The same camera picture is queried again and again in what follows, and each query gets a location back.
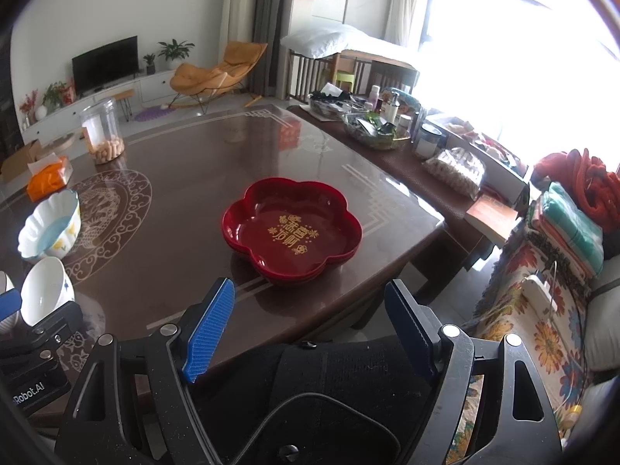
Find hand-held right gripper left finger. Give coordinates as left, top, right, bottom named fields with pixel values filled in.
left=54, top=277, right=236, bottom=465

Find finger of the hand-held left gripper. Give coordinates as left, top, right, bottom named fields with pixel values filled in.
left=0, top=289, right=24, bottom=323
left=30, top=300, right=84, bottom=344

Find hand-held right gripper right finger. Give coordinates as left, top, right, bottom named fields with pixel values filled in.
left=384, top=278, right=565, bottom=465

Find small white bowl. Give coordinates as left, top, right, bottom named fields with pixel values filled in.
left=0, top=270, right=16, bottom=335

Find white bowl blue print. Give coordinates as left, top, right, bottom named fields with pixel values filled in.
left=20, top=257, right=76, bottom=327

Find blue scalloped ceramic bowl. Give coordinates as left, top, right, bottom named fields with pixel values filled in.
left=18, top=189, right=81, bottom=260

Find orange tissue pack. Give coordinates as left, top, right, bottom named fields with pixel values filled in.
left=26, top=155, right=74, bottom=202

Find white power strip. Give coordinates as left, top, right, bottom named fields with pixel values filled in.
left=520, top=275, right=559, bottom=317

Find orange paperback book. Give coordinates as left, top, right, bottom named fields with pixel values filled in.
left=464, top=194, right=522, bottom=248

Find floral blanket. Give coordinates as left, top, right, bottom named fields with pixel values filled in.
left=446, top=232, right=612, bottom=465

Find cardboard box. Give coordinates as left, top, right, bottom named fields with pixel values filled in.
left=0, top=139, right=45, bottom=181

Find dark brown side table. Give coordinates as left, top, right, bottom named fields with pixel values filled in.
left=287, top=104, right=505, bottom=272

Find clear bag of snacks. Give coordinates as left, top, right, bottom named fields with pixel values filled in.
left=422, top=146, right=486, bottom=199

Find beige round stool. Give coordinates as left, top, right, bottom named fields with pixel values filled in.
left=41, top=133, right=78, bottom=154

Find white storage tray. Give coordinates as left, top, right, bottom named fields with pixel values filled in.
left=426, top=114, right=534, bottom=205

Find glass jar with lid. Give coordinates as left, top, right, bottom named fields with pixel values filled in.
left=413, top=123, right=446, bottom=160

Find folded green striped clothes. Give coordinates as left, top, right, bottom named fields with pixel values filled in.
left=530, top=181, right=606, bottom=278

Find clear plastic snack jar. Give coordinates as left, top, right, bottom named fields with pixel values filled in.
left=79, top=98, right=125, bottom=165

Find glass bowl of packets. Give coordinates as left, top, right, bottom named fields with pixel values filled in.
left=344, top=111, right=412, bottom=151

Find red flower bouquet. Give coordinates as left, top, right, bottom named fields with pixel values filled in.
left=19, top=90, right=40, bottom=127

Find leafy green houseplant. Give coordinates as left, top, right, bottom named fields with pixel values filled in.
left=43, top=81, right=66, bottom=110

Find purple floor mat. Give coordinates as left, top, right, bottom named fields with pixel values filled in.
left=134, top=107, right=175, bottom=122

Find red knitted cloth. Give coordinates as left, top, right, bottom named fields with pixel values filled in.
left=531, top=150, right=620, bottom=233

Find basket of dark items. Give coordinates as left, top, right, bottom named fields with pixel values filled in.
left=308, top=84, right=369, bottom=120

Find wooden stool hairpin legs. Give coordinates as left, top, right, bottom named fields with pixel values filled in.
left=94, top=88, right=136, bottom=122

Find black flat television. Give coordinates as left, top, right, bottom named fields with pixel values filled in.
left=72, top=36, right=139, bottom=96

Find orange rocking chair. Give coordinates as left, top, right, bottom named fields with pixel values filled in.
left=169, top=41, right=269, bottom=110

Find wooden crib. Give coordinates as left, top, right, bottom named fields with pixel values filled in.
left=286, top=48, right=421, bottom=103

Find large green potted plant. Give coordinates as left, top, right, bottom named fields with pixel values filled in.
left=157, top=40, right=195, bottom=71

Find bright window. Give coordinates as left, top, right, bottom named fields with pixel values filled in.
left=421, top=0, right=617, bottom=156

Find white pillow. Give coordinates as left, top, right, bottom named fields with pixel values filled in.
left=281, top=23, right=422, bottom=66

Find grey curtain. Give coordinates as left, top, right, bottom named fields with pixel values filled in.
left=249, top=0, right=297, bottom=100

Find white sheer curtain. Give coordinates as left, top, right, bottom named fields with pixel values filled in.
left=385, top=0, right=432, bottom=50

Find covered standing air conditioner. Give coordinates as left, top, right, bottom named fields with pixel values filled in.
left=220, top=0, right=260, bottom=52

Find black cable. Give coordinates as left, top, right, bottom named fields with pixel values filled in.
left=241, top=392, right=404, bottom=465

